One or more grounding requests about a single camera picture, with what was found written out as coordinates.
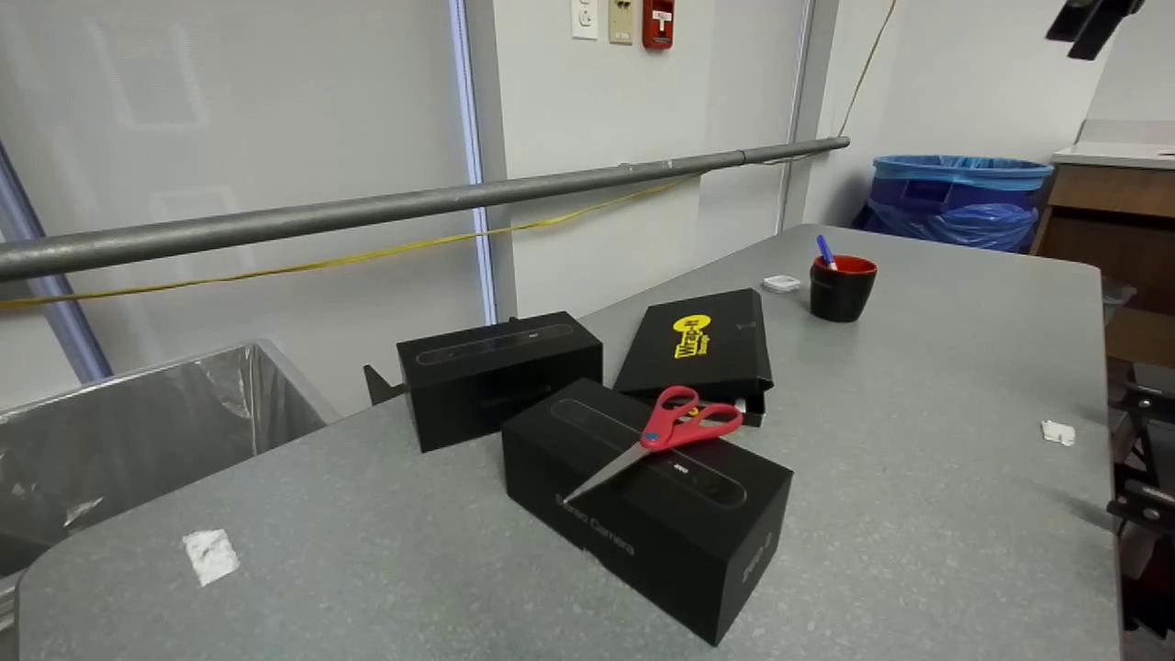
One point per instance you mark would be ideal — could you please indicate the white tape square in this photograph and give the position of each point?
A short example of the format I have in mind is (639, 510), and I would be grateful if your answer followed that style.
(209, 556)

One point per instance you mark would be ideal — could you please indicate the black mug red inside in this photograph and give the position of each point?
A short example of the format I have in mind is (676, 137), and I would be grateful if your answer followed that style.
(838, 300)

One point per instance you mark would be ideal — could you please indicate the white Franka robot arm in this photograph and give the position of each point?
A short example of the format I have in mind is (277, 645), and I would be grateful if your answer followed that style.
(1092, 21)

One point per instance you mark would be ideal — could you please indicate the grey bin clear liner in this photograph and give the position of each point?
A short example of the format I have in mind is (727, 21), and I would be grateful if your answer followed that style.
(133, 441)

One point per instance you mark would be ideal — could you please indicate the large black cardboard box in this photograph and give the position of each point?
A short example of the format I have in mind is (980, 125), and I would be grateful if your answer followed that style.
(684, 525)

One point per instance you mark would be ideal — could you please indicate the blue lined trash bin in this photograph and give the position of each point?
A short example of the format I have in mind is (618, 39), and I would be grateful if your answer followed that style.
(957, 204)

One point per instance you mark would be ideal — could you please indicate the grey metal rail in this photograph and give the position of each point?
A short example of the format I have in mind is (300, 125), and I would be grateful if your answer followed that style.
(368, 209)

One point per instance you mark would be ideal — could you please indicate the black table clamp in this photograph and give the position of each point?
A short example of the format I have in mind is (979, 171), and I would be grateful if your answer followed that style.
(378, 388)

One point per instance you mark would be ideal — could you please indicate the beige wall plate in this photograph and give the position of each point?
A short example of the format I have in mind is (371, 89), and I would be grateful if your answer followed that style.
(620, 21)

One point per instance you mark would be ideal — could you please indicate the flat black box yellow logo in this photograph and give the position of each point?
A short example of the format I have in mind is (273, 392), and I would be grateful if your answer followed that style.
(720, 352)

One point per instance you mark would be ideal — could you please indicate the small white paper scrap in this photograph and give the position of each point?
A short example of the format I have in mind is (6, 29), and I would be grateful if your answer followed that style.
(1060, 432)

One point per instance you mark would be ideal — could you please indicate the white light switch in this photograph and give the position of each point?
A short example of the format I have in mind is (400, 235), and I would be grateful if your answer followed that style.
(586, 16)

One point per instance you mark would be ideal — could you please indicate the small black cardboard box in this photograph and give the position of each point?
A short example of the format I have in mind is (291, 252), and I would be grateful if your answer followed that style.
(488, 373)

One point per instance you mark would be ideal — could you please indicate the brown wooden desk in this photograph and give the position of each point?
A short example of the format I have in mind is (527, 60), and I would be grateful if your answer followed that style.
(1114, 224)

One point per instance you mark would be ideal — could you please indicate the black equipment beside table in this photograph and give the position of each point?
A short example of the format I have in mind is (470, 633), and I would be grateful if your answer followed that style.
(1147, 488)

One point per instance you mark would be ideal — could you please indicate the red fire alarm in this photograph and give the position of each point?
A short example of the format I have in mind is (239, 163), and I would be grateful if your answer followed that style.
(660, 22)

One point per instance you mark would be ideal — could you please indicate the small white case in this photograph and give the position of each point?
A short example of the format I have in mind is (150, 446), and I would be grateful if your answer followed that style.
(780, 283)

